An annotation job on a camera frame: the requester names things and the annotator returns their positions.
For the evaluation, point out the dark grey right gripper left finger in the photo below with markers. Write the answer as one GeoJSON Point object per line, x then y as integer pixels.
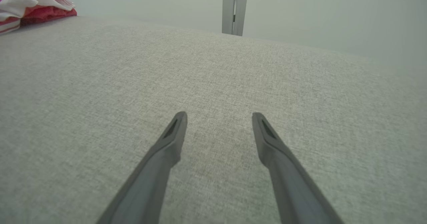
{"type": "Point", "coordinates": [150, 184]}

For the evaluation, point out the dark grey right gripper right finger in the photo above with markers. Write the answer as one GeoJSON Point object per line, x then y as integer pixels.
{"type": "Point", "coordinates": [293, 190]}

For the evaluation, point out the red white numbered jersey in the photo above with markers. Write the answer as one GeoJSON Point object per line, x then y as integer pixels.
{"type": "Point", "coordinates": [43, 13]}

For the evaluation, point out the grey fabric sofa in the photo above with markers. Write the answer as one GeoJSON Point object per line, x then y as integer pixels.
{"type": "Point", "coordinates": [213, 77]}

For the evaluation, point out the grey metal post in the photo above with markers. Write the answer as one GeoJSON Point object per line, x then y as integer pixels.
{"type": "Point", "coordinates": [228, 10]}

